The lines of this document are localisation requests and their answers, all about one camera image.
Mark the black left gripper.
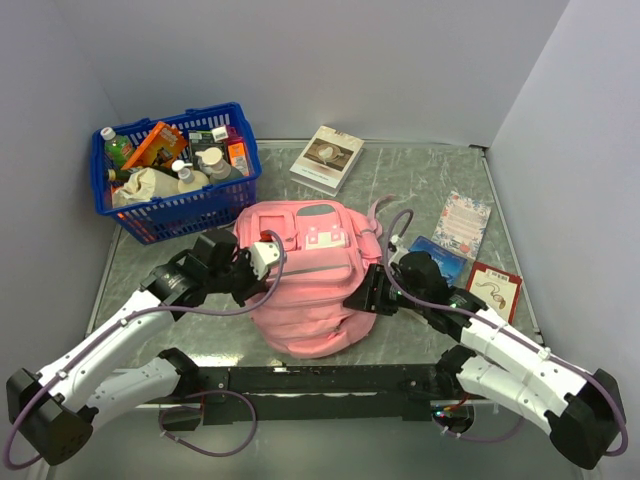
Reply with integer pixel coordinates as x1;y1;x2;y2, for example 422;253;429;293
206;245;270;306

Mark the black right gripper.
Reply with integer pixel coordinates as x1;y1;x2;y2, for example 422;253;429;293
342;263;428;316

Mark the pink student backpack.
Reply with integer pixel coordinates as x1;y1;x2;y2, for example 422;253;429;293
234;195;391;359

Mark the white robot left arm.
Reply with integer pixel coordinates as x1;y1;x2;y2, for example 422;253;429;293
2;229;286;470

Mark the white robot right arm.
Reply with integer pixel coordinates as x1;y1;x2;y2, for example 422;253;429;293
343;251;628;470

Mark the beige cloth bag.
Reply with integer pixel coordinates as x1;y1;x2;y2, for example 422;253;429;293
112;168;179;208

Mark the blue plastic shopping basket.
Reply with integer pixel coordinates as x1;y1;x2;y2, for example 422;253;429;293
89;102;262;245

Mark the blue Jane Eyre book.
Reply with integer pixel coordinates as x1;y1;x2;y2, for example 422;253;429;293
409;236;467;286

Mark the cream lotion bottle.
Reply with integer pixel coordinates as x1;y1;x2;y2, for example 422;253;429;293
171;160;210;194

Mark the floral pink notebook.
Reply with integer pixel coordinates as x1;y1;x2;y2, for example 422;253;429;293
431;191;492;261

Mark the grey pump bottle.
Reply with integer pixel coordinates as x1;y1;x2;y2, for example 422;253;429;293
195;147;244;185

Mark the red framed card book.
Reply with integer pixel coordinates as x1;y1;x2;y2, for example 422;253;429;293
467;261;522;323

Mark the pink carton box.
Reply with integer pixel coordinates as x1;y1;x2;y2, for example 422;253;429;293
225;127;250;176

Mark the black packaged box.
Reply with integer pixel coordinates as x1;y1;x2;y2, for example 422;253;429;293
188;126;229;167

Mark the orange snack box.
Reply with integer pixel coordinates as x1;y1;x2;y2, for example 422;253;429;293
121;121;188;170

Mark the white coffee cover book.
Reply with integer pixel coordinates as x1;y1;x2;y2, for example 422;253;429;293
289;126;365;197

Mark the green drink bottle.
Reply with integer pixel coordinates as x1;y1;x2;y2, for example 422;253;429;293
100;127;135;169

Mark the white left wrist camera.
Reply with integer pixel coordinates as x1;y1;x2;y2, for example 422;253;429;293
249;241;285;279

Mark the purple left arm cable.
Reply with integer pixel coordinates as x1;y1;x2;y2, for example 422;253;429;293
2;229;289;470

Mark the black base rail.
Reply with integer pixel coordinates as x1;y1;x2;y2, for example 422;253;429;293
137;349;496;432

